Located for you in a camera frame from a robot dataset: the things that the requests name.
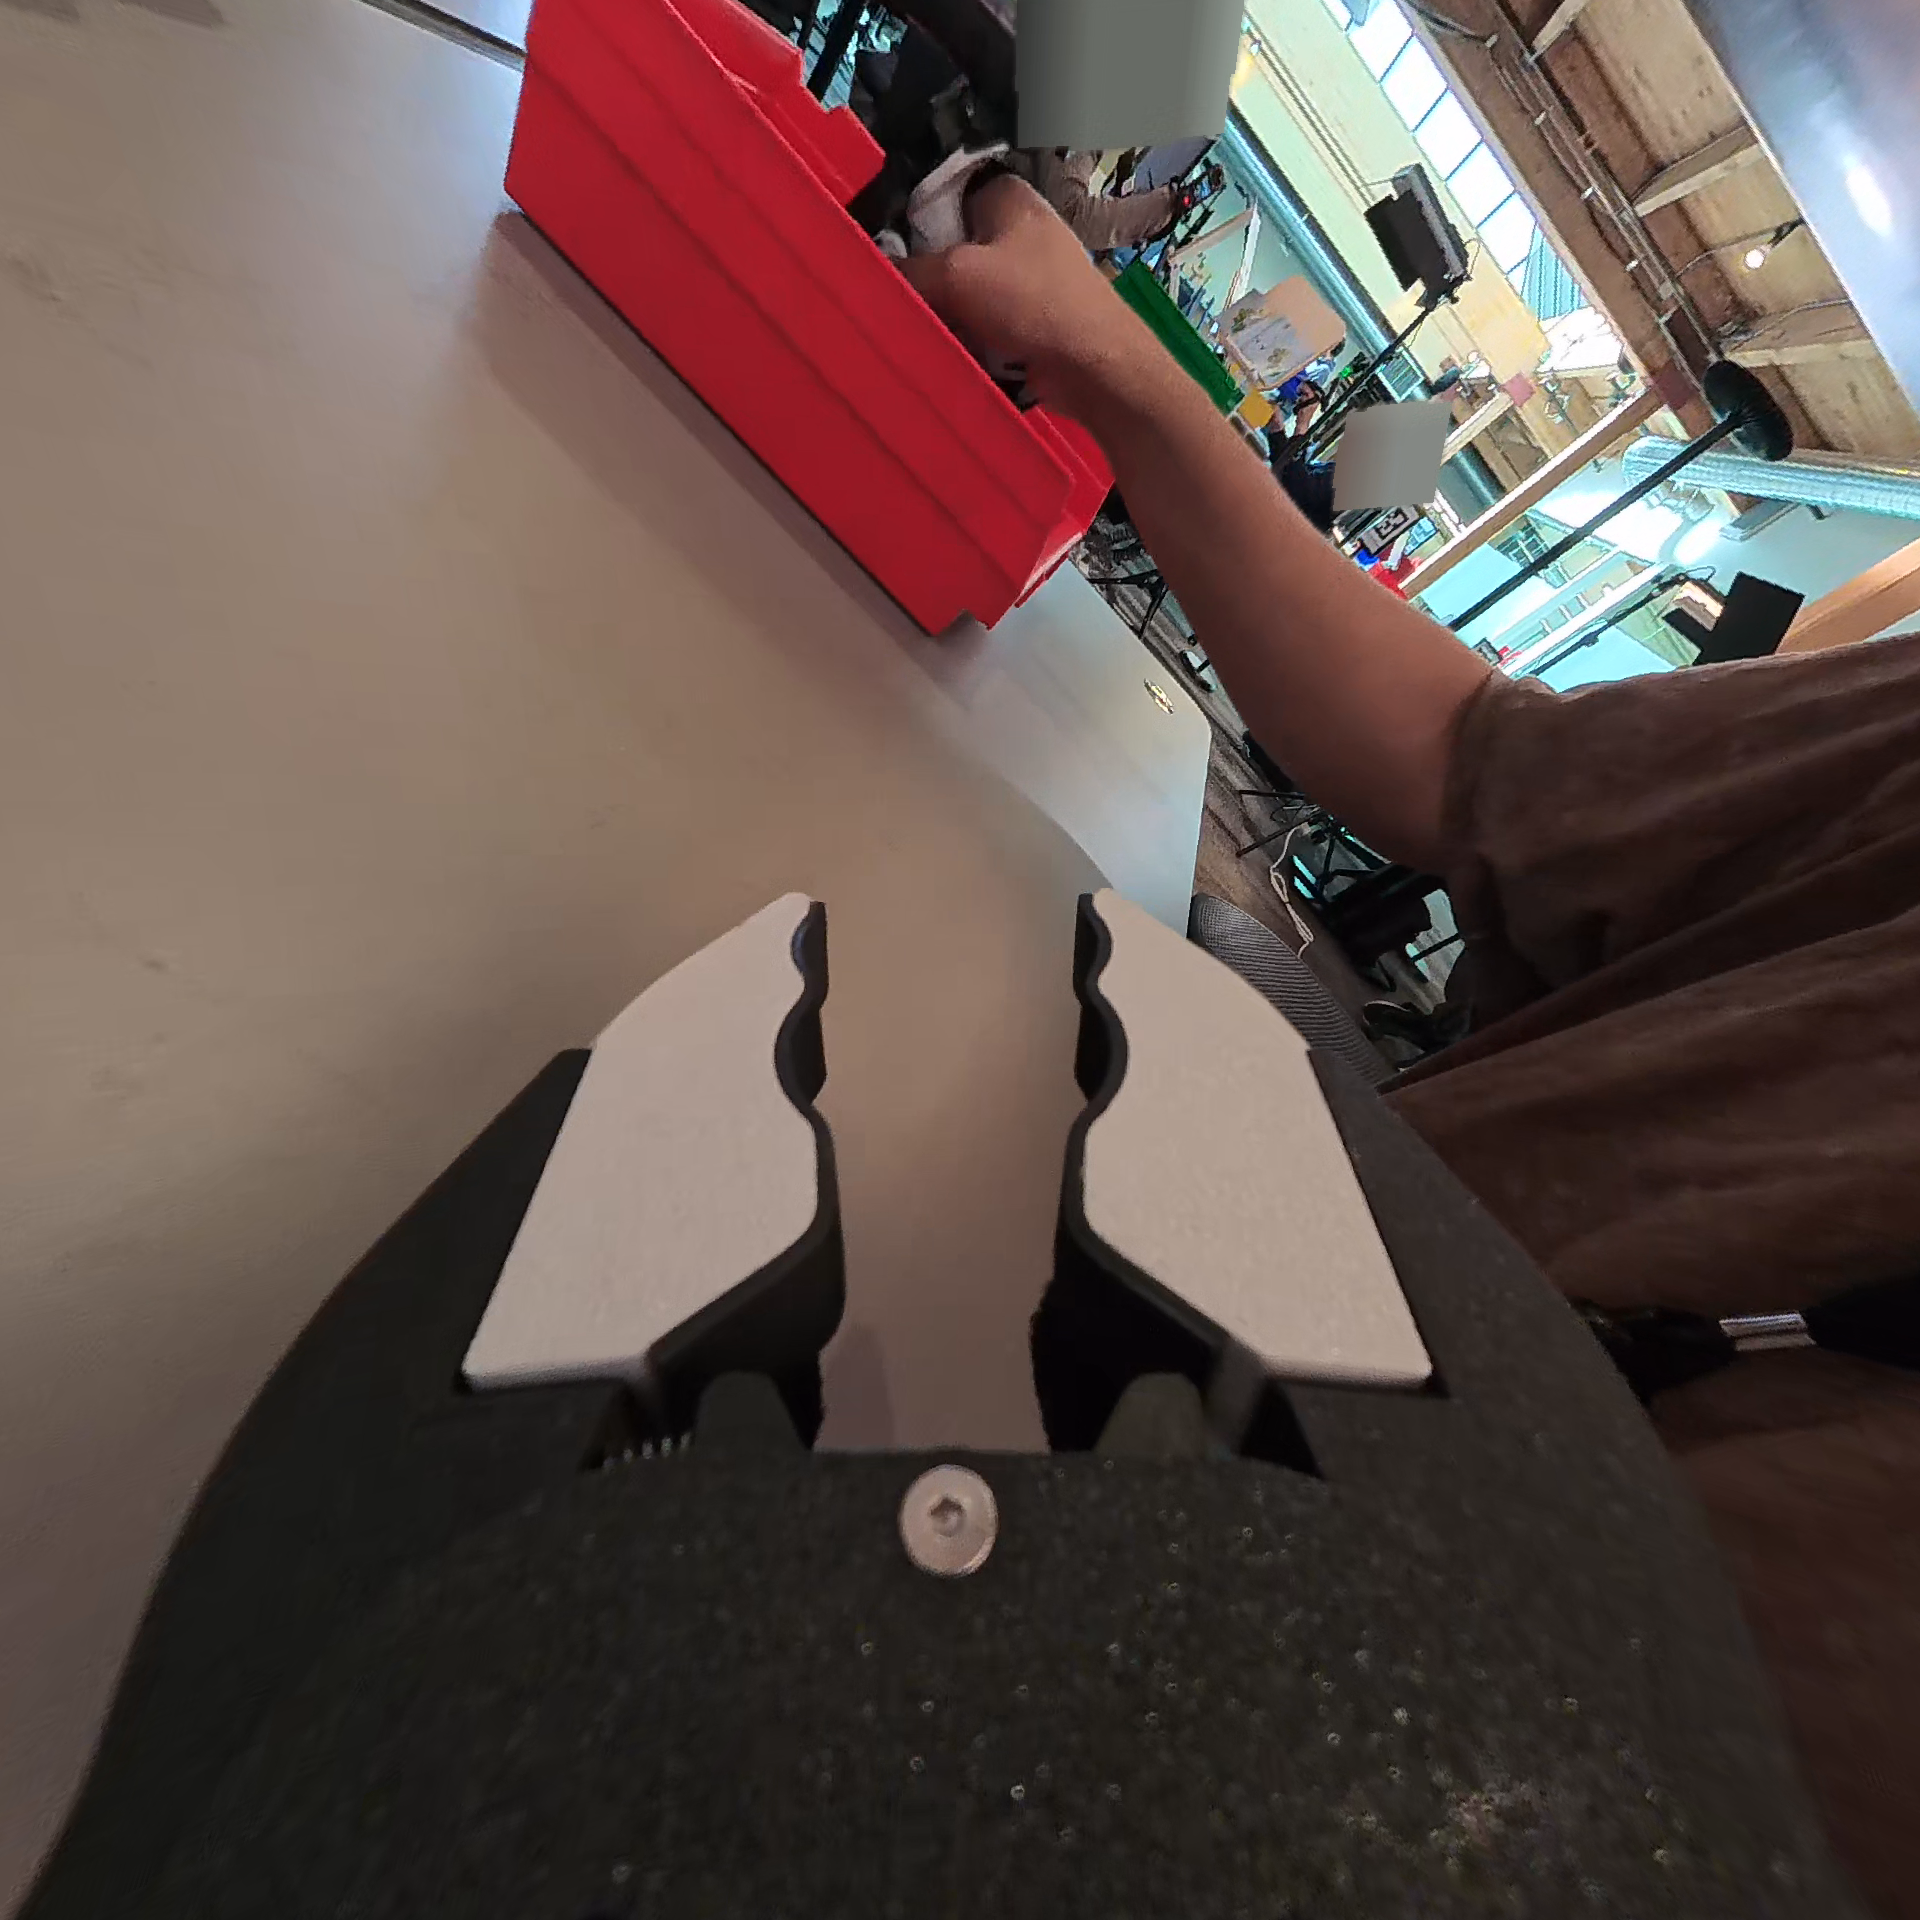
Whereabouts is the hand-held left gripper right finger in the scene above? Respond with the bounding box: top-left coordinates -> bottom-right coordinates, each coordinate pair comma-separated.
1035,888 -> 1435,1419

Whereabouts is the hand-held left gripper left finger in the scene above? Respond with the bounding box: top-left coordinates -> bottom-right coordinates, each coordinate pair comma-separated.
460,892 -> 846,1419

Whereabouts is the red plastic bin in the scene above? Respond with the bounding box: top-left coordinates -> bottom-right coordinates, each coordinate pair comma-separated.
503,0 -> 1118,639

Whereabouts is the person's right forearm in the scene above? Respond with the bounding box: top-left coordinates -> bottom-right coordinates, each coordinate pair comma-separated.
1065,316 -> 1508,878

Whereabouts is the grey desk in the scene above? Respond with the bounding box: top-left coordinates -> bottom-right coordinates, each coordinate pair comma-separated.
0,0 -> 1214,1803

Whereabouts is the person's right hand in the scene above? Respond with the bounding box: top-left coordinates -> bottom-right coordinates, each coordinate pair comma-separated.
900,175 -> 1166,416

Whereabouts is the black office chair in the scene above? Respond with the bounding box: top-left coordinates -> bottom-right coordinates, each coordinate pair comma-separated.
1186,892 -> 1404,1077

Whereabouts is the green plastic bin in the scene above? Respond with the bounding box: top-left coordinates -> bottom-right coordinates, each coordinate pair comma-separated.
1115,265 -> 1244,414

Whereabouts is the cardboard box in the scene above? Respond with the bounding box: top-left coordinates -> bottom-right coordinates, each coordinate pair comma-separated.
1223,276 -> 1351,384

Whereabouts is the black studio light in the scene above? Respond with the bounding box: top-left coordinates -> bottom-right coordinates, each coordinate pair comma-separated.
1361,166 -> 1476,308

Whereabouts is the person's brown clothing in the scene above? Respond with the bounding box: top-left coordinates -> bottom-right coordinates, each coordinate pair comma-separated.
1365,630 -> 1920,1920

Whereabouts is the black round pole weight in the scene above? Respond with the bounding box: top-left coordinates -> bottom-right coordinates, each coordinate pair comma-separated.
1701,361 -> 1795,462

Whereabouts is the black chest strap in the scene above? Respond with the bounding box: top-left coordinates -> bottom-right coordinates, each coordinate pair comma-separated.
1589,1285 -> 1920,1400

